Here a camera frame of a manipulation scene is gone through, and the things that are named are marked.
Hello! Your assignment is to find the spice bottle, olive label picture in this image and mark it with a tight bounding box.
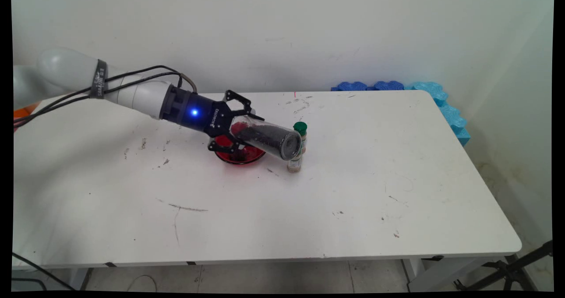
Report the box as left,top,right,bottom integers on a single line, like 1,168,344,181
286,150,303,174

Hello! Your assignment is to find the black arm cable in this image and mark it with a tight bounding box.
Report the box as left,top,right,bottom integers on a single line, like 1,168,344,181
12,65,184,124
12,72,198,127

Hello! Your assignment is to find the cyan foam mat piece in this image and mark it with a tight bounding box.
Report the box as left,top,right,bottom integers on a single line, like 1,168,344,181
439,104,471,147
405,81,448,108

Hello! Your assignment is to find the white table leg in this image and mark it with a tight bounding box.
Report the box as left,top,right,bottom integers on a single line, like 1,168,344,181
66,267,93,290
402,256,508,292

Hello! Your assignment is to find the black tripod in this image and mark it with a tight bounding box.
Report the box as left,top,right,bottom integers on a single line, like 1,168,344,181
454,240,553,291

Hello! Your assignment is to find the orange object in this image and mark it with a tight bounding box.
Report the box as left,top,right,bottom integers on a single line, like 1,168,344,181
13,101,41,132

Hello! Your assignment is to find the black floor cable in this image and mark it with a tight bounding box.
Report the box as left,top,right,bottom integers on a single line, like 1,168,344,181
12,252,76,291

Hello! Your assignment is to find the black wrist adapter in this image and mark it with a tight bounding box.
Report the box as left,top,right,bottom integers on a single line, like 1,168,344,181
159,84,185,123

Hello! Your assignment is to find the clear plastic jar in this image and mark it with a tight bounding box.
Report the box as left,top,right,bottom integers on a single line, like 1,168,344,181
229,115,303,161

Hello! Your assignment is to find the spice bottle, brown label picture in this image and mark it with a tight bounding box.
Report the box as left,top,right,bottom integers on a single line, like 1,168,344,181
293,121,308,154

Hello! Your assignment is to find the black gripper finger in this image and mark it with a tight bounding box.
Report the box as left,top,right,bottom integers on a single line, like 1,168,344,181
223,89,265,123
207,136,242,154

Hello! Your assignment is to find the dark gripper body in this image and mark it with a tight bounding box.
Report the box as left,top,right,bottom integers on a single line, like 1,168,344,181
180,90,237,139

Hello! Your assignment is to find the black velcro strap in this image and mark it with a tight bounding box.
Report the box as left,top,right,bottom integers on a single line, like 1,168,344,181
90,59,109,99

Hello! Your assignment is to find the red bowl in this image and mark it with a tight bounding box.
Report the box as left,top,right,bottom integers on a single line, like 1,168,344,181
214,134,267,165

